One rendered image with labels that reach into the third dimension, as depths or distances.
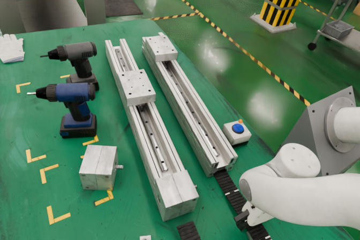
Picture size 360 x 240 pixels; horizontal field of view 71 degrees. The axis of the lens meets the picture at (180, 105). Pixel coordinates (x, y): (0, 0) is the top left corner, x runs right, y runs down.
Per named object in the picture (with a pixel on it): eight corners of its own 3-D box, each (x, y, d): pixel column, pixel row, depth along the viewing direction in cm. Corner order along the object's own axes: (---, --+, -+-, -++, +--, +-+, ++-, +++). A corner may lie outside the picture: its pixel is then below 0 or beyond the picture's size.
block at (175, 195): (200, 208, 78) (207, 193, 72) (163, 222, 74) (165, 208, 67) (189, 182, 84) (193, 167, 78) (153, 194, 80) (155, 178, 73)
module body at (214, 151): (231, 169, 90) (238, 156, 84) (207, 177, 86) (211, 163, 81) (159, 49, 141) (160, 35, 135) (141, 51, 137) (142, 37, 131)
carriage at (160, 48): (176, 64, 122) (178, 52, 118) (154, 67, 119) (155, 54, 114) (165, 46, 133) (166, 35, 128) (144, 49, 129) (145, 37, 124)
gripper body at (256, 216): (265, 214, 58) (250, 232, 66) (299, 200, 62) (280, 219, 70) (248, 185, 63) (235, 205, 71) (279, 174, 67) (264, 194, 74)
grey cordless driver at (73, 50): (102, 90, 111) (97, 46, 96) (53, 100, 103) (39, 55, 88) (97, 80, 116) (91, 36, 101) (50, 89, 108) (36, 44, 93)
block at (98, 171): (120, 190, 79) (119, 175, 73) (83, 189, 78) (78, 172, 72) (125, 163, 86) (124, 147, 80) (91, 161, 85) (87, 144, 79)
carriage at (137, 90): (155, 106, 100) (156, 93, 95) (127, 111, 96) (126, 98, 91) (143, 81, 110) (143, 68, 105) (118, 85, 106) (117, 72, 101)
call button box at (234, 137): (247, 144, 99) (252, 134, 95) (226, 150, 96) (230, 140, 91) (237, 129, 104) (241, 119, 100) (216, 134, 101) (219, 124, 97)
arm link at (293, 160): (270, 211, 57) (301, 199, 60) (296, 181, 48) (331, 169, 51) (249, 179, 62) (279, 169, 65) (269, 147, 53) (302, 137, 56)
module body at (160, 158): (182, 185, 83) (186, 171, 77) (153, 194, 80) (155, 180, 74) (125, 52, 134) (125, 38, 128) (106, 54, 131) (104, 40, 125)
